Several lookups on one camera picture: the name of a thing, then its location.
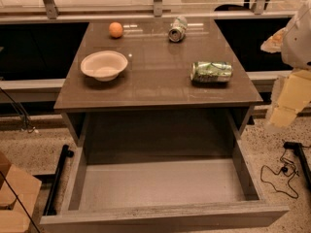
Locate green soda can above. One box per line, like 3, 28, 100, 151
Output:
190, 61, 233, 83

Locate open grey top drawer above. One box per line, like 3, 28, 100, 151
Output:
41, 109, 288, 233

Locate black floor bar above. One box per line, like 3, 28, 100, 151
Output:
43, 145, 74, 216
284, 142, 311, 190

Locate black cables at left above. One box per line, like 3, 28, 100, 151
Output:
0, 87, 39, 134

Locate black floor bar right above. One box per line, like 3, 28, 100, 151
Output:
284, 142, 311, 190

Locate cardboard box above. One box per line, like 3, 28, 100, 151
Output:
0, 152, 41, 233

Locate orange fruit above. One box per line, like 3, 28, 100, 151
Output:
109, 22, 123, 38

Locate grey cabinet desk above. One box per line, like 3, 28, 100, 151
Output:
54, 17, 261, 139

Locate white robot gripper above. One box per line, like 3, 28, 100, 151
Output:
260, 0, 311, 127

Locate silver crushed can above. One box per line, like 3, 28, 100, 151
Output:
168, 16, 188, 43

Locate black floor bar left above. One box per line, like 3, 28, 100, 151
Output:
43, 145, 74, 216

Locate black cable on floor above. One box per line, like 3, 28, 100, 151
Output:
259, 149, 300, 200

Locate white paper bowl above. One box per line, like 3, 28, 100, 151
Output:
80, 50, 128, 82

